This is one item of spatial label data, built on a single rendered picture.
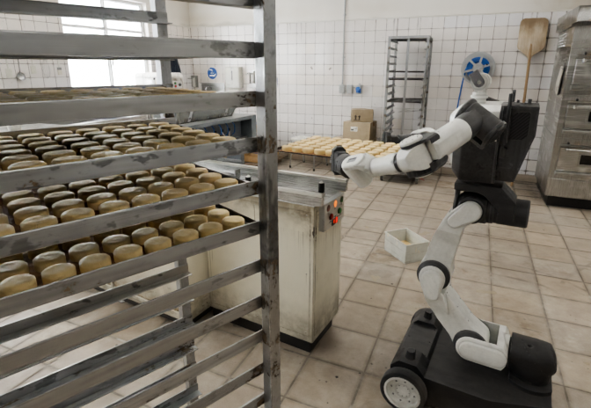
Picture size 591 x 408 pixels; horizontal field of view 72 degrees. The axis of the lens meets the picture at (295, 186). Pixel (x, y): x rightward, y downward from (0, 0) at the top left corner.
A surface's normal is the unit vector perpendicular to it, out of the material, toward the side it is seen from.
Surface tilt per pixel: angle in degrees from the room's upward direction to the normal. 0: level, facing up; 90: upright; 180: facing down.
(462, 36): 90
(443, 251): 90
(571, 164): 91
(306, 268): 90
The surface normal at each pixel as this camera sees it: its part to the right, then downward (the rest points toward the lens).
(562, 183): -0.41, 0.26
